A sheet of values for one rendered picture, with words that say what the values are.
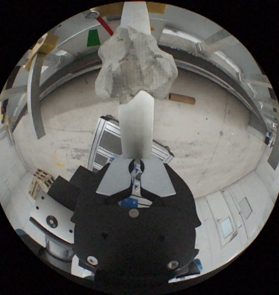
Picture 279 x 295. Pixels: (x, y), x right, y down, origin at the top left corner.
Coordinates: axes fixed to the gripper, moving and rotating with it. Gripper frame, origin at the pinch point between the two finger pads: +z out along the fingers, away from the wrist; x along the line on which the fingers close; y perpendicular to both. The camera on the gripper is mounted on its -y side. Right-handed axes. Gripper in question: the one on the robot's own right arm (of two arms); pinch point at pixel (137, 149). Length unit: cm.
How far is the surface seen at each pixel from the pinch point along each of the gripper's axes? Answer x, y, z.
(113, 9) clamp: -3.6, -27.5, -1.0
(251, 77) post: 44, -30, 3
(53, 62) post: -27.9, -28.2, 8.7
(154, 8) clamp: 3.1, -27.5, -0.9
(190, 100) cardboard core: 54, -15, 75
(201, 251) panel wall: 151, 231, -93
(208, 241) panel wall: 177, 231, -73
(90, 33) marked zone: -10.3, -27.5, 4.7
